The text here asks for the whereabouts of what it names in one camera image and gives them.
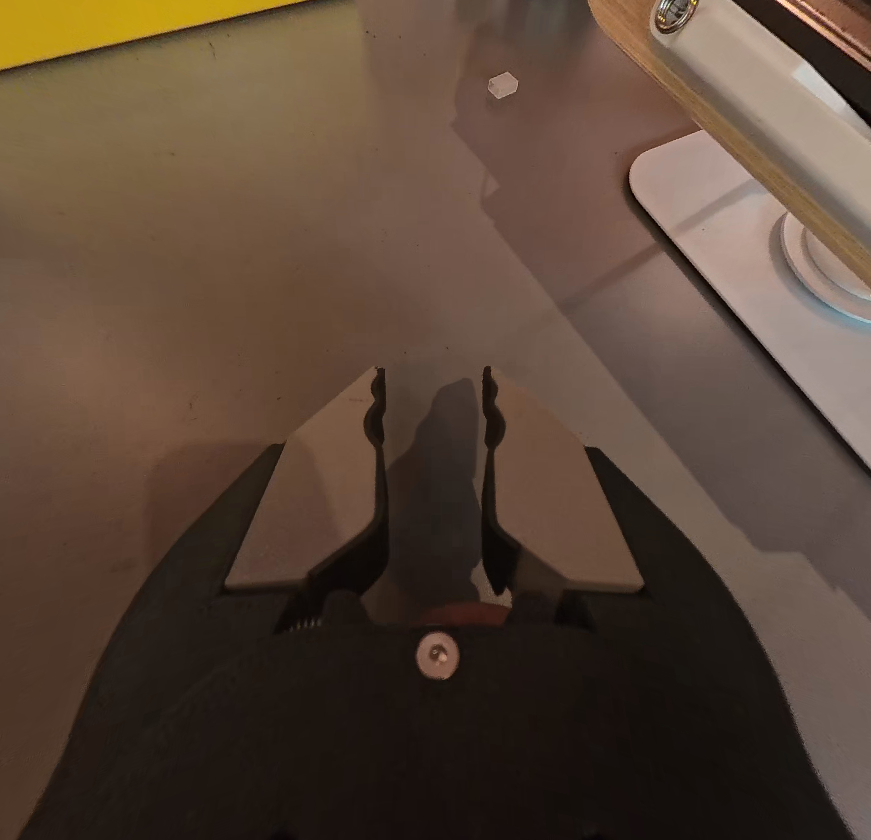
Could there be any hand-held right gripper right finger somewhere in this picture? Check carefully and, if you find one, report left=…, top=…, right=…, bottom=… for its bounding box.
left=480, top=366, right=646, bottom=597

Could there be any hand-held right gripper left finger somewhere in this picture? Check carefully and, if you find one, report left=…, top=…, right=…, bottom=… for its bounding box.
left=223, top=366, right=390, bottom=607

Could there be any yellow plastic bin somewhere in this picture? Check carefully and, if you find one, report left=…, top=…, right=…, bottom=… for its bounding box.
left=0, top=0, right=359, bottom=72

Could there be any white stand base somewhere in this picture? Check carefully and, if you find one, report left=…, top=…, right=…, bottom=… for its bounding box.
left=627, top=129, right=871, bottom=470

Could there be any black board book stand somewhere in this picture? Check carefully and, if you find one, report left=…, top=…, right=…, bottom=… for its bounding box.
left=582, top=0, right=871, bottom=290

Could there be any wire page holder white tip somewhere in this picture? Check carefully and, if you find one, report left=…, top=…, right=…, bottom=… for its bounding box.
left=650, top=0, right=703, bottom=34

